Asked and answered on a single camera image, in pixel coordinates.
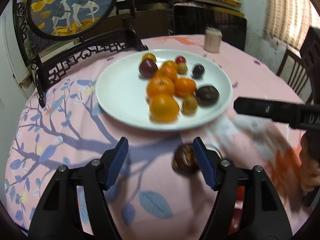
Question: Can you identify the red cherry tomato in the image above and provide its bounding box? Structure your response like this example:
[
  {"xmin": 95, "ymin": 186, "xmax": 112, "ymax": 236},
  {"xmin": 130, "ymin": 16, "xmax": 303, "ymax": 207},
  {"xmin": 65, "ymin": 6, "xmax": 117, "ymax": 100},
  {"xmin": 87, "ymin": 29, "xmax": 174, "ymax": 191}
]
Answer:
[
  {"xmin": 236, "ymin": 186, "xmax": 245, "ymax": 202},
  {"xmin": 175, "ymin": 55, "xmax": 186, "ymax": 64}
]

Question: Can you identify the dark carved wooden chair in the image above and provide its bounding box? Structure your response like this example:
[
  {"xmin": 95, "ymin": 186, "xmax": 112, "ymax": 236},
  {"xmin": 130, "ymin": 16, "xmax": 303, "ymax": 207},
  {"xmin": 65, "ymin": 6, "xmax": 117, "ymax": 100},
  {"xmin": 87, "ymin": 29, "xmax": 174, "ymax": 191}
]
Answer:
[{"xmin": 34, "ymin": 25, "xmax": 148, "ymax": 108}]

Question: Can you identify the dark cherry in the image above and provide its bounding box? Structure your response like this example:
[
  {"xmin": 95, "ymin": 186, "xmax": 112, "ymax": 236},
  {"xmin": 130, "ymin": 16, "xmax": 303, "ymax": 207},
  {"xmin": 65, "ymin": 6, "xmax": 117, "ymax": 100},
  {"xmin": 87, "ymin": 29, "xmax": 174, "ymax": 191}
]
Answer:
[{"xmin": 193, "ymin": 64, "xmax": 205, "ymax": 79}]

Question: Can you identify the round deer embroidery screen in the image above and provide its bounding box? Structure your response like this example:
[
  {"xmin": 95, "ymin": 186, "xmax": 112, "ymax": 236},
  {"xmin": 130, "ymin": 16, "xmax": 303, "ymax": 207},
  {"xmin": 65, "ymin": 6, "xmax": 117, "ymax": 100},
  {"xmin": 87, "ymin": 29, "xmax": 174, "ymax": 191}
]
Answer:
[{"xmin": 12, "ymin": 0, "xmax": 137, "ymax": 68}]

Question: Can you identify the large dark red plum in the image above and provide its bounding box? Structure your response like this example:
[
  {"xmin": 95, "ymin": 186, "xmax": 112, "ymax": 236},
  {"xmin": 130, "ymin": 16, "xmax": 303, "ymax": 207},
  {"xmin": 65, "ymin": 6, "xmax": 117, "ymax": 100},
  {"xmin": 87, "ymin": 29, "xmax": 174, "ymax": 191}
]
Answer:
[{"xmin": 228, "ymin": 208, "xmax": 242, "ymax": 235}]

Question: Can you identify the wooden slat chair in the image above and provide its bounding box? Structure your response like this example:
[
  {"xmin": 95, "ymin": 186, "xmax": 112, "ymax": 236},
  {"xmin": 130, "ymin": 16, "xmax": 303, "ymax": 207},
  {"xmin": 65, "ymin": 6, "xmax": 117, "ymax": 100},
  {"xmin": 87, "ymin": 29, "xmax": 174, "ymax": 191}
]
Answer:
[{"xmin": 276, "ymin": 49, "xmax": 309, "ymax": 98}]

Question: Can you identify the right human hand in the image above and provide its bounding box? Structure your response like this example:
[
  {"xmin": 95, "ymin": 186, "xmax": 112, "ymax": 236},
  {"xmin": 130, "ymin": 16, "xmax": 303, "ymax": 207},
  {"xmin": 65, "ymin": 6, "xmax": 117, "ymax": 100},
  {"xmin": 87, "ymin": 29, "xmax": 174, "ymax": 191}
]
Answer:
[{"xmin": 299, "ymin": 133, "xmax": 320, "ymax": 192}]

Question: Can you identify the yellow tomato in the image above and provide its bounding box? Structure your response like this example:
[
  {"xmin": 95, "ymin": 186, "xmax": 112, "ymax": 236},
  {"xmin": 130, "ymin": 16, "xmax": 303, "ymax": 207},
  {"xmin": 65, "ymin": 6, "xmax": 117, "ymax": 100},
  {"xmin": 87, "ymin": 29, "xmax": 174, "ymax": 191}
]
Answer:
[{"xmin": 142, "ymin": 53, "xmax": 156, "ymax": 62}]

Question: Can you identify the pink printed tablecloth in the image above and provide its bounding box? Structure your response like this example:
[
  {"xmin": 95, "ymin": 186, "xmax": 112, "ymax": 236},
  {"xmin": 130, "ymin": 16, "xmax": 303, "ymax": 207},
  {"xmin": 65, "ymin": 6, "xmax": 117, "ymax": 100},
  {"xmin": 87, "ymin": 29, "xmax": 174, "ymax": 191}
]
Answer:
[{"xmin": 3, "ymin": 52, "xmax": 310, "ymax": 239}]

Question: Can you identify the white oval plate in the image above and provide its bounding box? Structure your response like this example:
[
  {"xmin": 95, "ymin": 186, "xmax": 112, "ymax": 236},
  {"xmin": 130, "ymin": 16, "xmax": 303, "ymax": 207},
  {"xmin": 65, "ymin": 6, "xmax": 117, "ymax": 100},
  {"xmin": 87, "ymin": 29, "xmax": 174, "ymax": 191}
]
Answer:
[{"xmin": 96, "ymin": 49, "xmax": 233, "ymax": 131}]

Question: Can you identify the large mandarin orange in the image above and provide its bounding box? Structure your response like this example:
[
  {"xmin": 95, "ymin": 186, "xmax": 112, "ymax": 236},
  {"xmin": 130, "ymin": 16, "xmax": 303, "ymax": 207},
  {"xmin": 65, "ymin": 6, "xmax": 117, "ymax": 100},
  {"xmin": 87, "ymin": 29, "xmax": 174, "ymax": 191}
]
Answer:
[{"xmin": 146, "ymin": 77, "xmax": 175, "ymax": 98}]

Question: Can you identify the small tan longan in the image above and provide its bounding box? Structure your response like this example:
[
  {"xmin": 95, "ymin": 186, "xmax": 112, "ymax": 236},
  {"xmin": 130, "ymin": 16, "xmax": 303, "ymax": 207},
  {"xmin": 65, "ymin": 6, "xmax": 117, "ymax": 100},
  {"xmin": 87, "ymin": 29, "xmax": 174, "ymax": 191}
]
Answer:
[{"xmin": 177, "ymin": 62, "xmax": 188, "ymax": 75}]

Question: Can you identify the small orange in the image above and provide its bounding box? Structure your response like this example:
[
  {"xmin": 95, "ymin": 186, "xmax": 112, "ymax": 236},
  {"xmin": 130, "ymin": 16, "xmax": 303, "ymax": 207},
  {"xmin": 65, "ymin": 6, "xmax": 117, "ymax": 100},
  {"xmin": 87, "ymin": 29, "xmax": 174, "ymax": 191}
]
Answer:
[
  {"xmin": 155, "ymin": 66, "xmax": 177, "ymax": 82},
  {"xmin": 162, "ymin": 61, "xmax": 178, "ymax": 70}
]

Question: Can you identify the small tan fruit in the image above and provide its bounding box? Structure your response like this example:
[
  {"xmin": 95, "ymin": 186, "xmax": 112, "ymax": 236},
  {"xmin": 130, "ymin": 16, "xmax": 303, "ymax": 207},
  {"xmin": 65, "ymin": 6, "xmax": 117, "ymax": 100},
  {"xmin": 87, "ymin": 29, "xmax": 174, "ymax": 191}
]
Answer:
[{"xmin": 181, "ymin": 95, "xmax": 198, "ymax": 115}]

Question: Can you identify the pink beverage can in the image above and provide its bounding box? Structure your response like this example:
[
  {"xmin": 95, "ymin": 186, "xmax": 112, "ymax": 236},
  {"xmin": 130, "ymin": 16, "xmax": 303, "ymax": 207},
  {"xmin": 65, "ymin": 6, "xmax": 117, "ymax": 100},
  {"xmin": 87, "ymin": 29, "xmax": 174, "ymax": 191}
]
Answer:
[{"xmin": 203, "ymin": 27, "xmax": 222, "ymax": 53}]

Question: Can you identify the black cabinet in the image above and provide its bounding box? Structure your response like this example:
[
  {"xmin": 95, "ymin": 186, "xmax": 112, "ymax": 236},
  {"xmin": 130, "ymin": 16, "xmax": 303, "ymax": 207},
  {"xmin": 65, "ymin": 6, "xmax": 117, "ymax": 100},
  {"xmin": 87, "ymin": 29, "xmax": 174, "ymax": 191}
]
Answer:
[{"xmin": 173, "ymin": 5, "xmax": 247, "ymax": 51}]

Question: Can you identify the yellow orange lemon fruit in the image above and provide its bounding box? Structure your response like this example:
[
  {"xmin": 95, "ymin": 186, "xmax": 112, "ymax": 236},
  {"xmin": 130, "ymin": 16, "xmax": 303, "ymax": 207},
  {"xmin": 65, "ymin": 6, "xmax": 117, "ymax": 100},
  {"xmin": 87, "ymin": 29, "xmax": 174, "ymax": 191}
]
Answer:
[{"xmin": 149, "ymin": 94, "xmax": 180, "ymax": 122}]

